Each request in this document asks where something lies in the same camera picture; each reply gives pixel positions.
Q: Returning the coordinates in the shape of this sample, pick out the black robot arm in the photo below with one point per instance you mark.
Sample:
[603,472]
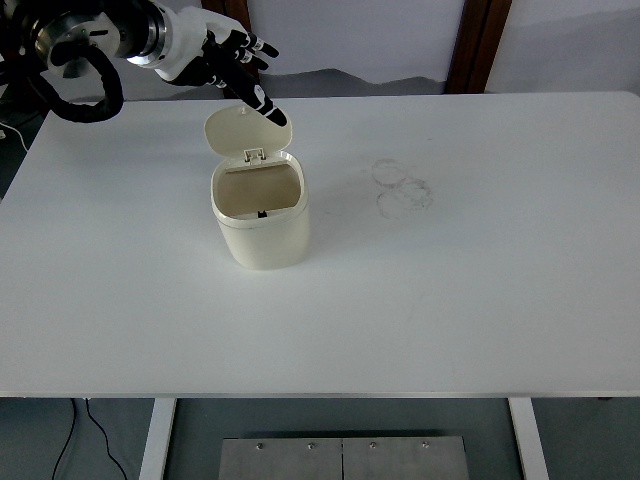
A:
[80,35]

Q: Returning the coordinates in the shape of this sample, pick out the grey metal plate with screws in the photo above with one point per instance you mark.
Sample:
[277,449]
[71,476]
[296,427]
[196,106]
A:
[300,462]

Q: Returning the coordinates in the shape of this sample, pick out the white table leg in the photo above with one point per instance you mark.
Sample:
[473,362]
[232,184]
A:
[529,440]
[156,440]

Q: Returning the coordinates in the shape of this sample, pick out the cream trash bin with lid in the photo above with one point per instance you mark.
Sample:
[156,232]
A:
[265,245]

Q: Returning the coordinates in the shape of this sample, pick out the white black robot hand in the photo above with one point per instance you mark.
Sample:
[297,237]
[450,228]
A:
[187,45]

